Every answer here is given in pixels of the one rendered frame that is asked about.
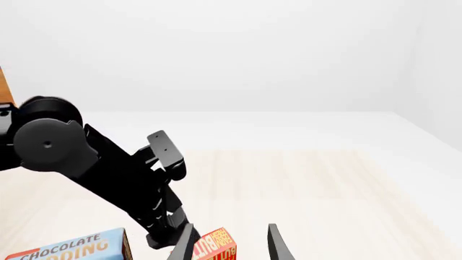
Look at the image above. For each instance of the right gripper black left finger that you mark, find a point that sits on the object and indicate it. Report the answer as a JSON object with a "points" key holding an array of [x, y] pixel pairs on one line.
{"points": [[183, 246]]}

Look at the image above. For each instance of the red butter box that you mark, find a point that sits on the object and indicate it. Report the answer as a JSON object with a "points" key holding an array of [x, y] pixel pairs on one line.
{"points": [[216, 245]]}

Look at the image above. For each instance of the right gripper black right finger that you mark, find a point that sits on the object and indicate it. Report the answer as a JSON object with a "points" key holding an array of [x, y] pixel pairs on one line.
{"points": [[277, 245]]}

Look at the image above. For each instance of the blue chocolate pudding box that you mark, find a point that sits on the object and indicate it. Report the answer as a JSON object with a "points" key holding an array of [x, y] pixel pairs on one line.
{"points": [[77, 247]]}

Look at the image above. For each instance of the wooden cabinet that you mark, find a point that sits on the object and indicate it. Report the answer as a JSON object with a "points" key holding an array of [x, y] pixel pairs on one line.
{"points": [[5, 89]]}

